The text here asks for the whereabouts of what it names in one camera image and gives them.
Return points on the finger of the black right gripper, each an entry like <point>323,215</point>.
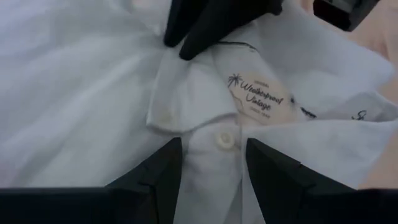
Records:
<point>180,18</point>
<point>224,18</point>

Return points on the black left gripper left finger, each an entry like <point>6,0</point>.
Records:
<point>149,193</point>

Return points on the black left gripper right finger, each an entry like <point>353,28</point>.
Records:
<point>286,193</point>

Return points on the white button shirt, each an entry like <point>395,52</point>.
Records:
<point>93,93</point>

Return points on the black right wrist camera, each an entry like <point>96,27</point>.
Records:
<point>345,12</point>

